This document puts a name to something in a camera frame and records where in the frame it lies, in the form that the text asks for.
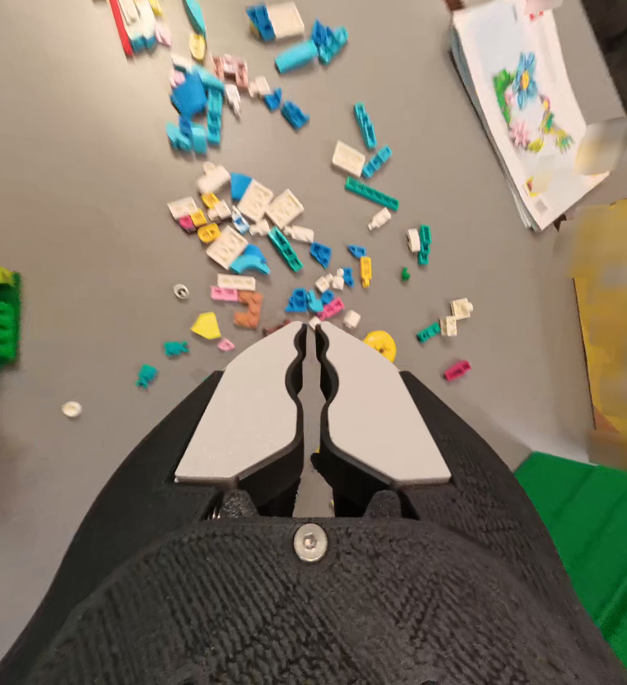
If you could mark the pile of loose lego pieces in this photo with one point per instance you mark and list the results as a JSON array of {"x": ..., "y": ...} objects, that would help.
[{"x": 284, "y": 208}]

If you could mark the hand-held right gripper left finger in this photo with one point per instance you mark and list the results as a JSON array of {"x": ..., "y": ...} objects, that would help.
[{"x": 243, "y": 423}]

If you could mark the magenta lego brick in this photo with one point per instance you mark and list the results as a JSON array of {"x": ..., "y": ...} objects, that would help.
[{"x": 457, "y": 370}]

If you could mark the yellow cardboard lego box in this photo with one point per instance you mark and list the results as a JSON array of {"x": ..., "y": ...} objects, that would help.
[{"x": 613, "y": 369}]

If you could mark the stack of green plastic bins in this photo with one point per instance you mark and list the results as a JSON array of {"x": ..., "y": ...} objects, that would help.
[{"x": 586, "y": 508}]

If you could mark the stack of instruction booklets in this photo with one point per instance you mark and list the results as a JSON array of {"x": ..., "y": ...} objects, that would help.
[{"x": 484, "y": 80}]

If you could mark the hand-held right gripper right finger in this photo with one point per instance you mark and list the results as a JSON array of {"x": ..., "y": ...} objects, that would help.
[{"x": 383, "y": 423}]

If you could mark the round white lego tile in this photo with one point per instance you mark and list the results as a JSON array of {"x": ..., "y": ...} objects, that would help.
[{"x": 71, "y": 409}]

